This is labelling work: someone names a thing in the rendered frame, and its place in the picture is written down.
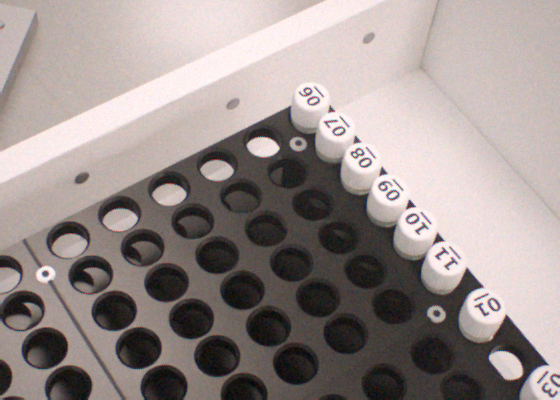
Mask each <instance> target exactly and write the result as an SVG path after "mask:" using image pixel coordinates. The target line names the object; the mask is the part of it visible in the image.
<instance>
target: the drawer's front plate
mask: <svg viewBox="0 0 560 400"><path fill-rule="evenodd" d="M419 68H422V70H423V71H424V72H425V73H426V74H427V75H428V77H429V78H430V79H431V80H433V81H434V82H435V84H436V85H437V87H439V88H440V89H441V91H442V92H443V93H445V94H446V95H447V98H448V99H449V100H451V101H452V102H453V104H454V105H455V106H456V107H457V108H458V109H459V110H460V112H461V113H463V114H464V115H465V116H466V119H468V120H469V121H470V122H471V123H472V125H474V126H475V127H476V129H477V130H478V132H480V133H481V134H482V135H483V136H484V138H485V139H486V140H487V141H488V142H489V143H490V145H492V146H493V147H494V148H495V149H496V151H497V152H498V153H499V154H500V155H501V156H502V157H503V158H504V159H505V161H506V162H507V163H508V164H509V165H510V166H511V167H512V168H513V170H514V171H515V172H516V173H517V174H518V175H519V176H520V177H521V178H522V179H523V180H524V181H525V183H526V184H527V185H528V186H529V187H530V188H531V189H532V190H533V191H534V193H535V194H536V195H537V196H538V197H539V198H540V199H541V200H542V201H543V203H544V204H545V205H546V206H547V207H548V208H549V209H550V210H551V211H552V212H553V214H554V215H555V216H556V217H557V218H558V220H560V0H438V2H437V6H436V8H435V12H434V15H433V21H432V24H431V27H430V30H429V33H428V37H427V43H426V45H425V49H424V51H423V55H422V61H421V64H420V67H419Z"/></svg>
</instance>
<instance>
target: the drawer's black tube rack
mask: <svg viewBox="0 0 560 400"><path fill-rule="evenodd" d="M257 137H267V138H269V139H271V140H273V141H274V142H275V143H276V144H277V145H278V147H279V150H278V151H277V152H276V153H275V154H274V155H272V156H256V155H255V154H253V153H251V152H250V151H249V149H248V147H247V144H248V143H249V142H250V141H251V140H253V139H255V138H257ZM306 147H307V143H306V141H305V140H304V139H303V138H302V137H295V138H293V136H291V135H290V134H289V133H288V130H286V129H285V127H284V126H283V125H282V123H281V122H280V121H279V120H278V119H277V117H275V115H274V114H273V115H271V116H269V117H266V118H264V119H262V120H261V121H259V122H257V123H254V124H252V125H250V126H249V127H247V128H245V129H243V130H240V131H238V132H236V133H235V134H233V135H231V136H230V137H226V138H224V139H223V140H221V141H219V142H217V143H214V144H212V145H210V146H209V147H207V148H205V149H204V150H200V151H198V152H197V153H195V154H193V155H191V156H188V157H186V158H184V159H183V160H181V161H179V162H178V163H174V164H172V165H171V166H169V167H167V168H165V169H162V170H160V171H159V172H157V173H155V174H153V175H152V176H148V177H146V178H145V179H143V180H141V181H140V182H136V183H134V184H133V185H131V186H129V187H127V188H125V189H121V190H120V191H118V192H116V193H115V194H113V195H109V196H108V197H106V198H104V199H103V200H101V201H99V202H96V203H94V204H92V205H91V206H89V207H87V208H84V209H82V210H80V211H79V212H77V213H75V214H72V215H70V216H68V217H67V218H65V219H63V220H60V221H58V222H56V223H55V224H53V225H51V226H49V227H46V228H44V229H43V230H41V231H39V232H38V233H34V234H32V235H31V236H29V237H27V238H26V239H22V240H21V241H19V242H17V243H15V244H14V245H10V246H9V247H7V248H5V249H4V250H0V268H10V269H15V270H16V271H17V272H18V273H19V274H20V280H19V281H18V283H17V284H16V285H17V286H16V287H14V288H12V289H11V290H10V291H8V292H6V293H0V400H505V398H504V397H503V396H501V393H500V392H499V391H498V390H497V389H496V388H495V386H494V385H493V384H492V383H491V382H490V379H488V378H487V377H486V375H485V374H484V373H483V371H482V370H481V369H480V368H479V366H478V365H477V364H476V363H475V362H474V360H473V359H472V357H470V356H469V355H468V352H467V351H465V350H464V348H463V346H462V345H461V344H460V343H459V342H458V341H457V339H456V338H455V337H454V336H453V334H451V332H450V330H449V329H448V328H446V325H445V324H444V323H443V322H442V321H443V320H444V319H445V317H446V313H445V311H446V310H447V309H450V308H452V306H454V305H455V304H457V303H459V302H461V301H463V300H464V299H465V298H466V297H467V296H469V294H471V292H472V291H474V290H478V289H482V288H483V284H480V285H478V286H477V287H476V288H474V289H473V290H471V291H469V292H467V293H466V294H465V295H463V296H460V297H459V298H458V299H456V300H455V301H453V302H452V303H449V304H448V305H446V306H445V307H444V308H442V309H441V308H440V307H439V306H433V307H430V306H429V305H428V303H427V302H426V301H425V300H424V299H423V298H422V296H421V295H420V293H419V292H418V291H416V288H415V287H414V286H413V285H412V284H411V283H410V281H409V279H407V278H406V277H405V275H404V273H402V272H401V270H400V269H399V268H398V266H397V265H396V264H395V263H394V261H393V260H392V259H391V258H390V256H389V255H388V254H386V252H385V250H384V249H383V247H381V246H380V245H379V242H378V241H376V240H375V238H374V237H373V235H372V234H371V233H370V232H369V231H368V230H367V228H366V227H365V226H364V224H363V223H362V222H360V219H359V218H358V217H357V216H356V215H355V214H354V212H353V210H352V209H350V208H349V206H348V205H347V203H346V202H345V201H344V200H343V199H342V198H341V195H339V194H338V192H337V191H336V190H335V189H334V187H333V186H332V185H331V184H330V182H328V180H327V178H326V177H325V176H323V175H322V173H321V171H320V170H319V169H318V168H317V167H316V166H315V163H313V162H312V161H311V159H310V158H309V157H308V155H307V154H306V153H305V152H304V150H305V149H306ZM214 160H219V161H223V162H225V163H228V164H229V165H230V166H231V168H232V169H233V170H234V172H233V174H232V175H231V176H229V178H227V179H225V180H222V181H213V180H210V179H208V178H207V177H205V176H203V174H202V173H201V170H200V169H201V168H202V167H203V165H204V164H205V163H208V162H210V161H214ZM165 184H175V185H178V186H179V187H181V188H182V189H184V191H185V193H186V196H185V198H184V200H183V201H182V202H179V203H178V204H176V205H171V206H167V205H163V204H160V203H159V202H157V201H155V200H154V198H153V197H152V194H153V192H154V191H155V189H158V188H159V187H160V186H162V185H165ZM308 198H315V199H318V200H320V201H321V202H323V203H325V205H326V206H327V207H328V209H318V208H316V207H315V206H314V205H312V204H311V202H309V201H308ZM117 208H126V209H128V210H130V211H132V212H133V213H134V214H135V215H136V216H137V217H138V220H137V221H136V223H135V224H134V226H133V227H132V228H129V229H127V230H125V231H114V230H111V229H109V228H108V227H106V226H105V225H104V224H103V219H104V217H105V216H106V215H107V214H108V213H109V212H110V211H112V210H114V209H117ZM333 230H341V231H344V232H346V233H347V234H348V235H350V236H351V237H352V238H353V239H343V238H341V237H339V236H338V235H335V234H334V231H333ZM71 233H72V234H77V235H79V236H81V237H83V238H84V239H85V240H86V242H87V246H86V247H85V250H84V251H83V252H81V253H80V254H79V255H78V256H76V257H73V258H62V257H60V256H58V255H56V253H55V252H53V251H52V245H53V244H54V243H55V240H56V239H58V238H60V237H61V236H63V235H66V234H71ZM359 263H367V264H370V265H372V266H373V267H375V268H377V270H369V269H366V268H364V267H361V266H360V264H359ZM386 297H392V298H398V299H399V300H401V302H396V301H392V300H390V299H388V298H386ZM408 312H409V317H408V318H407V319H406V317H407V315H408ZM444 353H445V356H446V358H447V361H448V366H447V368H446V369H445V370H443V367H442V365H441V359H442V357H443V355H444Z"/></svg>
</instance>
